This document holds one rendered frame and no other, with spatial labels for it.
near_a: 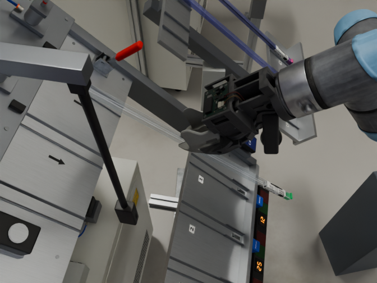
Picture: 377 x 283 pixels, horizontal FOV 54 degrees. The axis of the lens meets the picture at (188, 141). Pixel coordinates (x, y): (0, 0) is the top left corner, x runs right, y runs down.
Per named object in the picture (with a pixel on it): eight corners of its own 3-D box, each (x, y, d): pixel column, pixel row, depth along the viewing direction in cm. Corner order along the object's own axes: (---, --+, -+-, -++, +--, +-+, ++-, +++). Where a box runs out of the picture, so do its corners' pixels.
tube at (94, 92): (286, 195, 81) (290, 193, 81) (286, 200, 81) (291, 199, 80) (78, 82, 56) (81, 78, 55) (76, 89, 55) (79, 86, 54)
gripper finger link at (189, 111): (166, 110, 65) (207, 94, 59) (187, 127, 69) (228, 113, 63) (162, 125, 63) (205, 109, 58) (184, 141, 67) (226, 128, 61)
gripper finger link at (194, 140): (161, 132, 63) (205, 112, 58) (184, 147, 66) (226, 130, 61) (160, 147, 61) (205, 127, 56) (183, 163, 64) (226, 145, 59)
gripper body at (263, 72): (201, 86, 59) (269, 54, 52) (230, 114, 64) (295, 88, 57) (197, 124, 55) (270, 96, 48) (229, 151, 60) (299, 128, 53)
